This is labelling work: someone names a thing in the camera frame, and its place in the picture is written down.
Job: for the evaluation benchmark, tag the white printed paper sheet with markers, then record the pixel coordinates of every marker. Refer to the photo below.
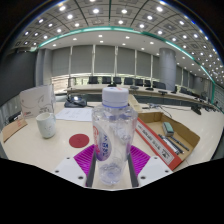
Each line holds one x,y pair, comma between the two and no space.
74,114

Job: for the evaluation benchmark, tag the white ceramic mug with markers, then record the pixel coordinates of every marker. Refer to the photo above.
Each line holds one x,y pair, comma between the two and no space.
46,126

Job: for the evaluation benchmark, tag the brown box with red side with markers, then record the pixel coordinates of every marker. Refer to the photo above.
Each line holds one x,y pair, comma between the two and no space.
156,143

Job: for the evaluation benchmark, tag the large white cardboard box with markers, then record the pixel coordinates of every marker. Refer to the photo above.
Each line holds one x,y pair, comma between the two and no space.
36,101

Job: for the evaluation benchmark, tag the grey-green whiteboard eraser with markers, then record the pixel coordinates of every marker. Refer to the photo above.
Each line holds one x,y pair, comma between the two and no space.
168,129

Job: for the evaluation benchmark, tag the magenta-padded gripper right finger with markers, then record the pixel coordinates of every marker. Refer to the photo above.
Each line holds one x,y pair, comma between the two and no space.
140,160

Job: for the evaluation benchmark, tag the flat round red coaster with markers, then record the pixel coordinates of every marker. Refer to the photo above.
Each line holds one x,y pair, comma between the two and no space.
79,141

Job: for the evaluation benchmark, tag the row of black office chairs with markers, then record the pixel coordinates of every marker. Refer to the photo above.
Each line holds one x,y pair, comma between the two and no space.
128,81

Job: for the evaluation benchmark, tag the small open white box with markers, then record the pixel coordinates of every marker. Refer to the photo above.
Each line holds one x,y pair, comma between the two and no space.
135,104

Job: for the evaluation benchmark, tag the clear plastic water bottle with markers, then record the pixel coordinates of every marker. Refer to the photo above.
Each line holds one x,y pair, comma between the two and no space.
113,133

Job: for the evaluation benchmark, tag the round ceiling lights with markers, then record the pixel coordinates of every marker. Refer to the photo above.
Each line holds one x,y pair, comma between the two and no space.
96,11

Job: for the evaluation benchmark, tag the black pen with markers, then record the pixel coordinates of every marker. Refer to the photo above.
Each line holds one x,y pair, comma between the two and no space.
170,144
180,143

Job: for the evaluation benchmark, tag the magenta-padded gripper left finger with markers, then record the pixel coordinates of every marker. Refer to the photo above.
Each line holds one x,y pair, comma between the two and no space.
83,159

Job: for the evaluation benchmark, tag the brown kraft paper envelope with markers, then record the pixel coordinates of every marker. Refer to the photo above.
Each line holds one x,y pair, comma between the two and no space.
13,129

